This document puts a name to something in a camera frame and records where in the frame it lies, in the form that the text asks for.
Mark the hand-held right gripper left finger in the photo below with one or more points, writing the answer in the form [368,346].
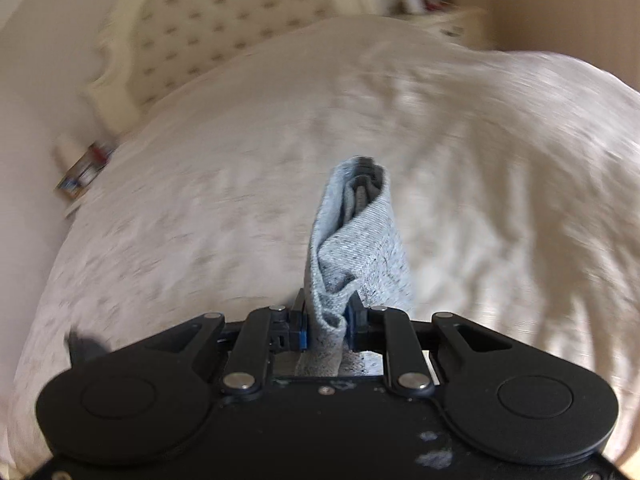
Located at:
[299,327]

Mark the cream embroidered bedspread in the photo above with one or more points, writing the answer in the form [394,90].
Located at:
[450,160]

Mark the cream nightstand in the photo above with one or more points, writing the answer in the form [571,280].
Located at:
[452,25]

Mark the dark grey object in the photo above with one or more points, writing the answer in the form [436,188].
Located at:
[85,347]

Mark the cream tufted headboard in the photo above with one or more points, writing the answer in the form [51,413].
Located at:
[220,20]

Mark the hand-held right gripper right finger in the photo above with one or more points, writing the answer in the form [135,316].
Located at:
[352,327]

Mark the colourful printed box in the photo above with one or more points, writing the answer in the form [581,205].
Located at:
[92,162]

